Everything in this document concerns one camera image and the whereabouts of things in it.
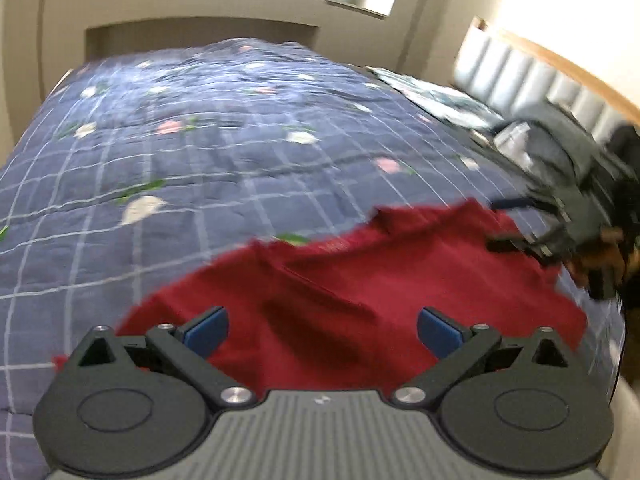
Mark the grey padded wooden headboard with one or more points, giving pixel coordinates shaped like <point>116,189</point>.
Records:
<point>525,75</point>

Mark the person's right hand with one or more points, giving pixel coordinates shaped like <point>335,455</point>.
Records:
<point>602,255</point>

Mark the beige window seat cabinet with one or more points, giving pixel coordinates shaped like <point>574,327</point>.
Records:
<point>200,7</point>

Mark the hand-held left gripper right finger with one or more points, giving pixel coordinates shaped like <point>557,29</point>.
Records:
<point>439,332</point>

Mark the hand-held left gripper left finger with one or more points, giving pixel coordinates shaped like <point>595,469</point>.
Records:
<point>207,331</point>

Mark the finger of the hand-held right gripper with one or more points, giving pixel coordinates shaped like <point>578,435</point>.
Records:
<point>515,203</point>
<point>510,245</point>

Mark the patterned pillow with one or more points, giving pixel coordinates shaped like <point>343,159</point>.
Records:
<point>440,100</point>

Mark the blue plaid floral quilt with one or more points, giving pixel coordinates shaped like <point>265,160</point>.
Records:
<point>200,160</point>

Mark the red long-sleeved sweater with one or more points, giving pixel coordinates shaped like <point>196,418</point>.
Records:
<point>350,280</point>

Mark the beige wardrobe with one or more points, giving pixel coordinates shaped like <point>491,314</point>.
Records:
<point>40,40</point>
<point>425,20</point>

